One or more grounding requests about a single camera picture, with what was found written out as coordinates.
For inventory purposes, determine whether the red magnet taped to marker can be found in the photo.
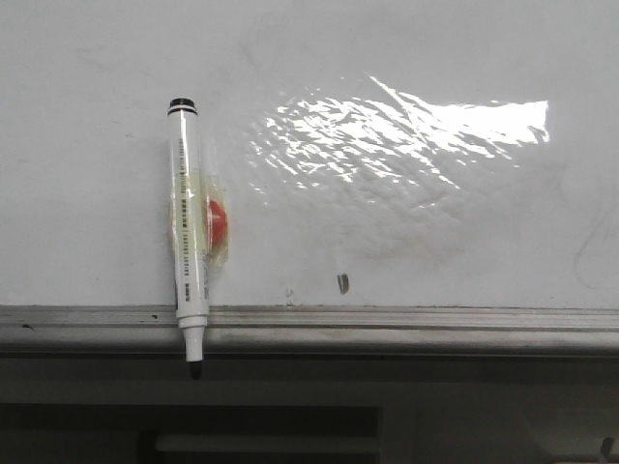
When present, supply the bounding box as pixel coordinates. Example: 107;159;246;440
201;176;229;269

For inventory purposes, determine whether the aluminium whiteboard tray rail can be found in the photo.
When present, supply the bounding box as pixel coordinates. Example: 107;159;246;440
1;304;618;358

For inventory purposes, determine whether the white whiteboard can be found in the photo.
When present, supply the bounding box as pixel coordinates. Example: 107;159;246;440
1;1;618;309

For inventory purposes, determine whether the white whiteboard marker pen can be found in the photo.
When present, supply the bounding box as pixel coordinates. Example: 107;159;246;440
167;98;209;380

